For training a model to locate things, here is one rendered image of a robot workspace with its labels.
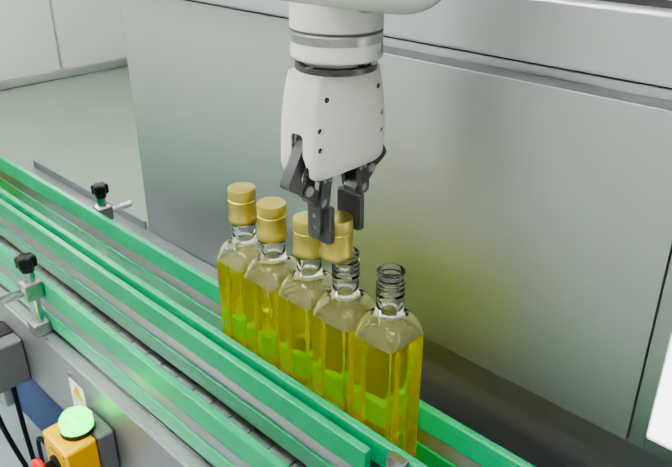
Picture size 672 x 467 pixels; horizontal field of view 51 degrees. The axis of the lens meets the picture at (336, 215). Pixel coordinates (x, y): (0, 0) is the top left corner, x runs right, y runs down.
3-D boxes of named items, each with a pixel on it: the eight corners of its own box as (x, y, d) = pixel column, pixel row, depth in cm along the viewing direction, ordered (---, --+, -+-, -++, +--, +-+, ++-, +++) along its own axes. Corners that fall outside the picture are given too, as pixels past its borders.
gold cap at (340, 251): (360, 254, 72) (361, 216, 70) (336, 267, 70) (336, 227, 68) (336, 243, 74) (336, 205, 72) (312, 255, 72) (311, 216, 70)
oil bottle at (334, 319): (377, 442, 84) (382, 290, 75) (345, 467, 81) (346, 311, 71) (343, 419, 88) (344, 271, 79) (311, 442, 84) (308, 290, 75)
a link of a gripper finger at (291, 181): (318, 105, 64) (340, 146, 68) (265, 165, 62) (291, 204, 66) (327, 108, 63) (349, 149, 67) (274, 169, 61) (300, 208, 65)
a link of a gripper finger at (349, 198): (358, 154, 72) (357, 213, 75) (336, 162, 70) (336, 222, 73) (381, 162, 70) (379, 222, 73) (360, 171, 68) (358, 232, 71)
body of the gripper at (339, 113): (345, 36, 69) (344, 144, 73) (265, 53, 62) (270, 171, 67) (404, 48, 64) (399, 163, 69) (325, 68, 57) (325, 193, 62)
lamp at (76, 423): (101, 429, 94) (98, 411, 93) (70, 446, 91) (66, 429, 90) (84, 413, 97) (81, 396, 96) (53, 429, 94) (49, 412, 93)
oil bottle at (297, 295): (343, 417, 88) (344, 270, 79) (311, 441, 84) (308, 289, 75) (311, 397, 92) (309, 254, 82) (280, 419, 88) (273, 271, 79)
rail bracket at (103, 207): (141, 244, 131) (132, 178, 125) (108, 257, 126) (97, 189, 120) (130, 237, 133) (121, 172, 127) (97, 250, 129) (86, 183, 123)
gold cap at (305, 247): (331, 252, 78) (331, 216, 76) (308, 263, 75) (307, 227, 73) (308, 242, 80) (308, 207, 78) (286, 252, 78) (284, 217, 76)
